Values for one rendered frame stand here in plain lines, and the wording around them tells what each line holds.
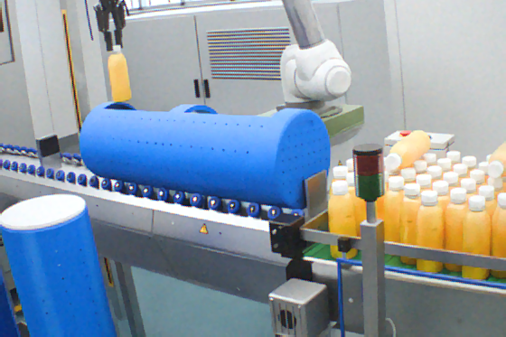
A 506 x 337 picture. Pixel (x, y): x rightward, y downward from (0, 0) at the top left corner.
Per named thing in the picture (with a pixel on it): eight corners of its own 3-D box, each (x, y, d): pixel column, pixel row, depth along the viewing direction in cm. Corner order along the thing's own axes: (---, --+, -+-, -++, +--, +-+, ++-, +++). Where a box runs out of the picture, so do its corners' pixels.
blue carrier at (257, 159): (138, 171, 253) (134, 98, 249) (332, 198, 199) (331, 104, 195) (81, 184, 232) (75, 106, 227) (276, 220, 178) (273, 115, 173)
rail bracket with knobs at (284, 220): (290, 244, 178) (286, 210, 175) (313, 248, 173) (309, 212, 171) (268, 258, 170) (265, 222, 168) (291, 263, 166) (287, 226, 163)
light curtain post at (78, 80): (124, 313, 333) (68, -12, 290) (131, 316, 329) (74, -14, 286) (116, 318, 328) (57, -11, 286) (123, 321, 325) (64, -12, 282)
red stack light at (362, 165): (362, 164, 136) (361, 146, 135) (389, 167, 132) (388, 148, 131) (347, 173, 131) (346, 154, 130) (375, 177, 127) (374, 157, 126)
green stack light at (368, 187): (364, 187, 137) (362, 164, 136) (390, 191, 133) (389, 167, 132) (349, 197, 132) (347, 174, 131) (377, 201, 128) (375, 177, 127)
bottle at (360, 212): (368, 249, 168) (364, 184, 163) (342, 249, 170) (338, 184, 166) (372, 238, 174) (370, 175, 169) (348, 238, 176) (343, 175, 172)
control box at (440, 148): (399, 161, 206) (398, 129, 203) (455, 165, 194) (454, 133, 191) (386, 170, 198) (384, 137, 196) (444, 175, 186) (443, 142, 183)
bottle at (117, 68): (112, 103, 227) (104, 53, 222) (114, 99, 233) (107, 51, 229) (131, 100, 227) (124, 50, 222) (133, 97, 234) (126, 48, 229)
